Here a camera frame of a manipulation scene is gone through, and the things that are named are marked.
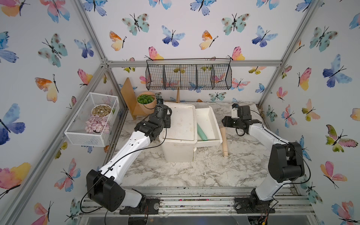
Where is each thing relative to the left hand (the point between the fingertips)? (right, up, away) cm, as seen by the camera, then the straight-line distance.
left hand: (164, 116), depth 79 cm
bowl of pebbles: (-31, +3, -9) cm, 32 cm away
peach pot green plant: (-13, +11, +17) cm, 24 cm away
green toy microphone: (+21, -10, +2) cm, 23 cm away
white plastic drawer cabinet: (+9, -12, -9) cm, 17 cm away
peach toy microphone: (+38, -17, +17) cm, 46 cm away
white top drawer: (+26, -4, +10) cm, 28 cm away
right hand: (+39, -2, +14) cm, 42 cm away
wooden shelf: (-31, +18, +27) cm, 45 cm away
